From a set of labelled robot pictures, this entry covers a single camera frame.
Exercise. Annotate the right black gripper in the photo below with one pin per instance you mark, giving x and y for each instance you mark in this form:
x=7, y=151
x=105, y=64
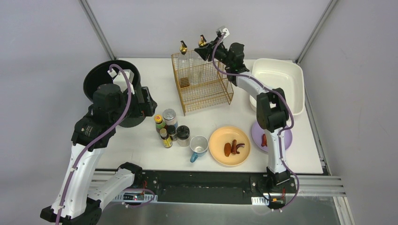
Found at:
x=210, y=49

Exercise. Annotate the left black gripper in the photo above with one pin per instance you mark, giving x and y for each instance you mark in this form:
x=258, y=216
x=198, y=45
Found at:
x=149, y=103

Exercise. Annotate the glass oil bottle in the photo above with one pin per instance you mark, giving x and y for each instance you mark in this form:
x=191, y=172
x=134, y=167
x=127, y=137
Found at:
x=197, y=69

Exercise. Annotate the glass bottle with brown sauce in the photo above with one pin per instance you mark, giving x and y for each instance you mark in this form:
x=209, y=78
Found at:
x=183, y=66

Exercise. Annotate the yellow cap green bottle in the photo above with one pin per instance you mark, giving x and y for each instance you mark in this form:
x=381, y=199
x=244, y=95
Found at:
x=159, y=122

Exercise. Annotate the silver lid spice jar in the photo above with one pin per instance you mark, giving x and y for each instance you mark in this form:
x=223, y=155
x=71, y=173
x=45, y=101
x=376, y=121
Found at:
x=169, y=116

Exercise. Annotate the small yellow label bottle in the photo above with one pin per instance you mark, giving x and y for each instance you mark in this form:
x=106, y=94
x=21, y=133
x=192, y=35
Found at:
x=167, y=142

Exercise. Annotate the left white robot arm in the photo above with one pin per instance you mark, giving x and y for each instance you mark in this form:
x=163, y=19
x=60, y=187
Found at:
x=76, y=204

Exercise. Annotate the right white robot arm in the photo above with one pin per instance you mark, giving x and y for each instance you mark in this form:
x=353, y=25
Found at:
x=272, y=111

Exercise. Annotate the black ribbed trash bin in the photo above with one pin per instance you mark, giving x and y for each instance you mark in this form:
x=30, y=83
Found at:
x=99, y=76

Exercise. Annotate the small black cap jar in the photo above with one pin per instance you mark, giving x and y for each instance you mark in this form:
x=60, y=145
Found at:
x=171, y=130

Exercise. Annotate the black lid glass jar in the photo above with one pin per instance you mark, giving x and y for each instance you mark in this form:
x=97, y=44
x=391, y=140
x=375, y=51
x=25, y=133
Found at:
x=183, y=135

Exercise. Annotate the blue white mug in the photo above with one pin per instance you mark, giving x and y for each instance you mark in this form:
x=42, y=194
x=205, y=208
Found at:
x=199, y=146

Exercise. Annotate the white rectangular basin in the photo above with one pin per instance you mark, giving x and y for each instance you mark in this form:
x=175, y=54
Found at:
x=283, y=74

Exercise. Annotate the yellow plate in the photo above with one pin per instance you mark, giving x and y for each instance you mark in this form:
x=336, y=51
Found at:
x=225, y=135

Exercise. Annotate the purple plate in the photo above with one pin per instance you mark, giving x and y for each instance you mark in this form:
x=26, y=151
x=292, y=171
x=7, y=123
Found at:
x=257, y=132

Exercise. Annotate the brown sausage pieces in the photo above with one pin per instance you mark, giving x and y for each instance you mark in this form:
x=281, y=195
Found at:
x=232, y=148

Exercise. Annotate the red sausage pieces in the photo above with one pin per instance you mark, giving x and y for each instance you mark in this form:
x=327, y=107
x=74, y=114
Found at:
x=264, y=141

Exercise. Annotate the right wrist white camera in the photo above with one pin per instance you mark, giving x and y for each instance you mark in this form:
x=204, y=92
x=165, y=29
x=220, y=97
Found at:
x=222, y=33

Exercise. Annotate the gold wire rack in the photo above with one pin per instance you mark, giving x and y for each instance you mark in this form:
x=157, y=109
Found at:
x=214, y=88

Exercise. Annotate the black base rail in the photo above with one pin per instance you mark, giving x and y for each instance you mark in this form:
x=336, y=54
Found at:
x=237, y=188

